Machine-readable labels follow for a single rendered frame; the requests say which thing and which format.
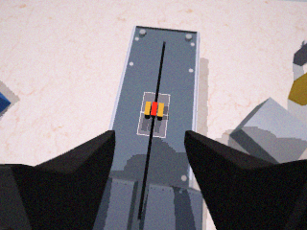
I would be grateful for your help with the yellow rectangular bar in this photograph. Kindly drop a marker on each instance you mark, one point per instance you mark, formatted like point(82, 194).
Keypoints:
point(298, 93)

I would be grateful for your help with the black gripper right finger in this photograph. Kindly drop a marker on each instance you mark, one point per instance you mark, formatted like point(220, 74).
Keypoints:
point(244, 192)

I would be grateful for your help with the blue rectangular block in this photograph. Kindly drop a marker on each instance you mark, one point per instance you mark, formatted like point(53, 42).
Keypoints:
point(4, 102)

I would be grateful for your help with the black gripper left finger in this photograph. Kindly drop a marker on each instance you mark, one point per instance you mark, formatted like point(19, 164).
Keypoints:
point(62, 193)

